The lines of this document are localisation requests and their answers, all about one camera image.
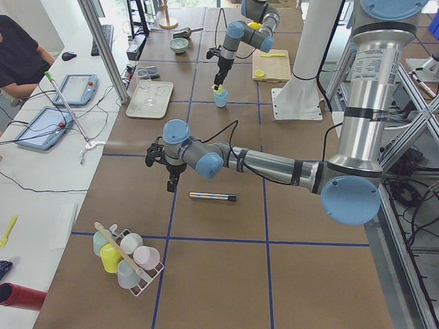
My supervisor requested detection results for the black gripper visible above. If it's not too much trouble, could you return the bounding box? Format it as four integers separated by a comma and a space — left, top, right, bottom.
166, 163, 187, 193
213, 56, 234, 90

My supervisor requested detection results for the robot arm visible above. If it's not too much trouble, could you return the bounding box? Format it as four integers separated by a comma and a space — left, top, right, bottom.
206, 1, 280, 90
159, 1, 428, 225

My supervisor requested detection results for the light blue plastic cup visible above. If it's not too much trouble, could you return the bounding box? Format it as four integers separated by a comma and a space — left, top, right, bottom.
213, 90, 228, 108

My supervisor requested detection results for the whole yellow lemon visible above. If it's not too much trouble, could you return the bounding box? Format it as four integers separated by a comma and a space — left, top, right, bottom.
248, 21, 262, 30

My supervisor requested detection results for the white cup in rack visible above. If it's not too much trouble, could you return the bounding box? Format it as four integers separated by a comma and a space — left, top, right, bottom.
120, 233, 143, 255

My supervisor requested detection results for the pink cup in rack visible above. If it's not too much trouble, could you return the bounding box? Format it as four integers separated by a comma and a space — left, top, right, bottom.
133, 245, 161, 270

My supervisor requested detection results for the green cup in rack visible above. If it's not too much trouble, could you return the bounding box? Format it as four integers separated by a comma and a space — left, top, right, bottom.
93, 231, 108, 257

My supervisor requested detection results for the yellow cup in rack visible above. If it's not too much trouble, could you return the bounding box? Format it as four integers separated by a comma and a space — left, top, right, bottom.
100, 243, 123, 273

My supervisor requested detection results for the grey cup in rack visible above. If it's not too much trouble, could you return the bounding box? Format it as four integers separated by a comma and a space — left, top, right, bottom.
117, 260, 140, 289

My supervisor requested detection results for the wooden cutting board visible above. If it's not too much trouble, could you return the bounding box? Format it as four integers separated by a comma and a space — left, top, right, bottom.
252, 49, 292, 82

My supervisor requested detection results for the green bowl of ice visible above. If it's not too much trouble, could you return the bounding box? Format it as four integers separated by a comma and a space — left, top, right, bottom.
169, 38, 189, 54

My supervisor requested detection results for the yellow plastic knife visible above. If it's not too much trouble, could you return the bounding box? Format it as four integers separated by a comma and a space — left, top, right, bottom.
259, 53, 286, 58

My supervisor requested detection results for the steel ice scoop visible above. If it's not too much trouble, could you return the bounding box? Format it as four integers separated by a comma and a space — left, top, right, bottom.
172, 27, 204, 38

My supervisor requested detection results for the steel muddler black tip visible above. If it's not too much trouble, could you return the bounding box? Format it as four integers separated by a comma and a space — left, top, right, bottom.
189, 192, 237, 202

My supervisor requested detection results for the grey folded cloth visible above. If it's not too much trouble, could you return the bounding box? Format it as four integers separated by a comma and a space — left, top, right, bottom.
141, 66, 160, 80

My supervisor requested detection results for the cream bear tray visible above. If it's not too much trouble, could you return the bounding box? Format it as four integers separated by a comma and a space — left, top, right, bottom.
126, 82, 174, 119

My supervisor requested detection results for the wooden paper towel stand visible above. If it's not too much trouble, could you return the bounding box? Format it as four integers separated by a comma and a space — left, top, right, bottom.
158, 0, 178, 29

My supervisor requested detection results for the clear wine glass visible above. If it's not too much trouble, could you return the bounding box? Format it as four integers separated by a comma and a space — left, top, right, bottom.
136, 69, 154, 106

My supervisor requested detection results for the reacher grabber stick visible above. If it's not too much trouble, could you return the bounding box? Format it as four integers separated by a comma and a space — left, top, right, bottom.
45, 71, 106, 165

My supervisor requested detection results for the black keyboard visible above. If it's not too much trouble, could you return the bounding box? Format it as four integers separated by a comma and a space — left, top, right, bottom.
90, 24, 115, 57

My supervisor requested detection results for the far blue teach pendant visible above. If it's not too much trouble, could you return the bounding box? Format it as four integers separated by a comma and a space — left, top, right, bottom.
59, 74, 98, 107

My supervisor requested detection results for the blue teach pendant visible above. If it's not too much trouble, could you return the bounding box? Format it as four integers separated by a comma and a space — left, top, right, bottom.
14, 106, 73, 151
59, 74, 98, 107

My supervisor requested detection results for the near blue teach pendant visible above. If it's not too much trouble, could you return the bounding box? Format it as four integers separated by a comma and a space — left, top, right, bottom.
14, 106, 73, 151

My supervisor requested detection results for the black computer mouse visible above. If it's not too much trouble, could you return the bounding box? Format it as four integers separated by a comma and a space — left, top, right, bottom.
61, 51, 77, 62

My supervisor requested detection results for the yellow plastic spatula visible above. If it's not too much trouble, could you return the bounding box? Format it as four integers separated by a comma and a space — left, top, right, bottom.
0, 215, 19, 248

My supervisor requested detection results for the person in black shirt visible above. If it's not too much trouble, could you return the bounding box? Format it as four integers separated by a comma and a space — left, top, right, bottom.
1, 15, 55, 99

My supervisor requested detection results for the red cylinder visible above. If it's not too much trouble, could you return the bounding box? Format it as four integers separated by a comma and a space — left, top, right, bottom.
1, 282, 47, 311

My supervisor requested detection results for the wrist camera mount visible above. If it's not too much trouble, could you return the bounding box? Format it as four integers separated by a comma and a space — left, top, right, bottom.
145, 136, 166, 167
206, 45, 222, 60

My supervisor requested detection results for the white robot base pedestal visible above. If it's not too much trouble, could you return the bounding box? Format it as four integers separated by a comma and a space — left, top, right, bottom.
272, 0, 344, 121

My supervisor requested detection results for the wooden rack handle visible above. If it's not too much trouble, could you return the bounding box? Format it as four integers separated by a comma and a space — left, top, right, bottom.
94, 221, 142, 276

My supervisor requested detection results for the white wire cup rack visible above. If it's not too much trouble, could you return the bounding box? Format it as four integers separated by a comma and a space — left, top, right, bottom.
110, 224, 164, 297

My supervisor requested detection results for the aluminium frame post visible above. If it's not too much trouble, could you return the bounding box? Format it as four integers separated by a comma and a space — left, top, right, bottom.
78, 0, 129, 104

